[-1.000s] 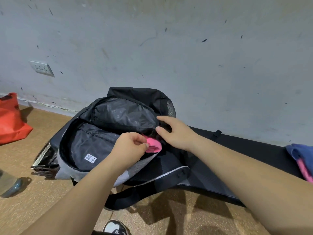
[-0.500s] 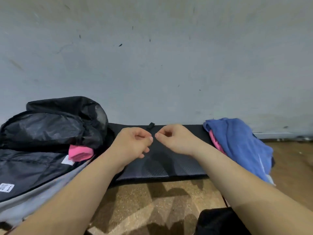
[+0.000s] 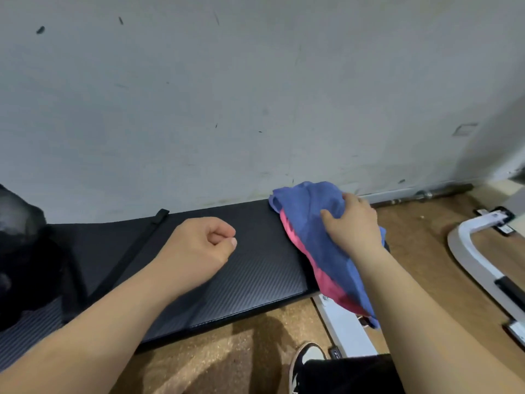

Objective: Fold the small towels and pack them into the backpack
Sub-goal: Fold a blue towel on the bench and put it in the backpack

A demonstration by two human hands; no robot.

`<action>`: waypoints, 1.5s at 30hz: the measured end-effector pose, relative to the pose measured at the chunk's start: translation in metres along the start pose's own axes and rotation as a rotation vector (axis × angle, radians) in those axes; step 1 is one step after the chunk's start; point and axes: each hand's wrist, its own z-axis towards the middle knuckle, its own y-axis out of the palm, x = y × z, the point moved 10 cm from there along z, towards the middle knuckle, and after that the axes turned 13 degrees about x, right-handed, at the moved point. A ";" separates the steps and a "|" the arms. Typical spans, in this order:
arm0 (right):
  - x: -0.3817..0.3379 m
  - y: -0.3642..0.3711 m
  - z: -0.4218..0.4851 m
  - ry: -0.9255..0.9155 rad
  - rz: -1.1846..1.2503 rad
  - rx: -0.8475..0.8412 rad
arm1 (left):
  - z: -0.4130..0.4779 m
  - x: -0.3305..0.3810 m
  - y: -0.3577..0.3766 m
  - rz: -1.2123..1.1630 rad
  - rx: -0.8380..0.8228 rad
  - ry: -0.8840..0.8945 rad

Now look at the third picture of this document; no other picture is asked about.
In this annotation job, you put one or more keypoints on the person's right hand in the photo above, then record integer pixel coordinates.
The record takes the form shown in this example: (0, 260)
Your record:
(357, 231)

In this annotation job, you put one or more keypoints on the person's left hand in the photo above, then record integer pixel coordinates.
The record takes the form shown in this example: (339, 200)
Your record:
(192, 250)

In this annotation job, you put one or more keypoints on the person's left thumb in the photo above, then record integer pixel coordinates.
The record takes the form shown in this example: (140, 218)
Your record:
(224, 249)

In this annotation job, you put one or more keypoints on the person's right thumb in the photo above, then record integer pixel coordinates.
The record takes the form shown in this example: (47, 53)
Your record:
(330, 223)

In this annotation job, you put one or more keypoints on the blue and pink cloth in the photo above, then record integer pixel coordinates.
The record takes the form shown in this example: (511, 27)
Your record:
(311, 217)

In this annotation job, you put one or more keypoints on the person's left forearm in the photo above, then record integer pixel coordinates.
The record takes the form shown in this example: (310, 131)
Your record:
(90, 324)

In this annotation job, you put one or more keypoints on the person's right forearm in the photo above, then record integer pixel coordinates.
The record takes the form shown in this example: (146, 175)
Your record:
(422, 324)

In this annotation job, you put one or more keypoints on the black padded bench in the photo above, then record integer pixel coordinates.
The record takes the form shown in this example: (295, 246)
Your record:
(258, 262)

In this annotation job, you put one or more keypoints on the grey metal bar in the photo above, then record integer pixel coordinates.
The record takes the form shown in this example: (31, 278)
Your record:
(430, 194)

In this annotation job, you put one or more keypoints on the black and white shoe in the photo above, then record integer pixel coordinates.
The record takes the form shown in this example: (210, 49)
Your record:
(305, 356)

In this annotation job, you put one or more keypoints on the black trouser leg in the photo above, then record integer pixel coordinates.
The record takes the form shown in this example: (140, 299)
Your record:
(352, 375)

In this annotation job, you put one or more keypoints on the black mesh bag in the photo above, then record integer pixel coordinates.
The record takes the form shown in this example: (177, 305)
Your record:
(22, 258)

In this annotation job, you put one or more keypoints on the white bench frame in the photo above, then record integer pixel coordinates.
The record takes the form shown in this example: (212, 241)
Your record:
(346, 328)

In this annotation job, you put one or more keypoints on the white metal equipment frame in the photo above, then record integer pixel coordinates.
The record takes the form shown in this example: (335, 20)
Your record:
(467, 250)

